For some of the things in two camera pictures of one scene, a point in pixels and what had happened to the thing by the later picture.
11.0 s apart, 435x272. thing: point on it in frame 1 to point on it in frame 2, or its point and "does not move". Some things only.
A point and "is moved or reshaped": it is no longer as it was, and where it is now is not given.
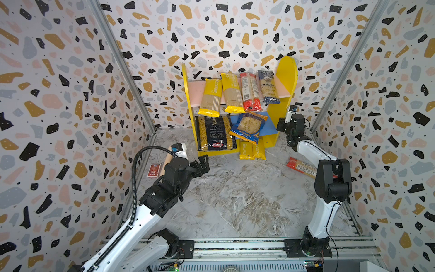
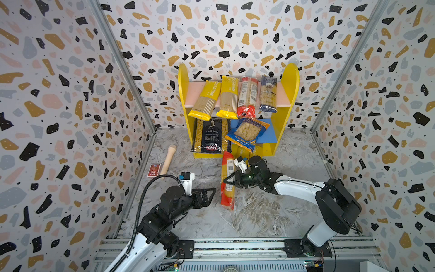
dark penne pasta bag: [212, 133] is moved or reshaped
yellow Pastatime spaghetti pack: [211, 98] is moved or reshaped
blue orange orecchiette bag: [248, 126] is moved or reshaped
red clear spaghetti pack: [251, 93] is moved or reshaped
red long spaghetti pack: [302, 167] to [227, 188]
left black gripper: [204, 164] to [206, 202]
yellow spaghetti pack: [231, 89] is moved or reshaped
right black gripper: [290, 124] to [243, 178]
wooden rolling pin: [167, 159] does not move
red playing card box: [154, 169] does not move
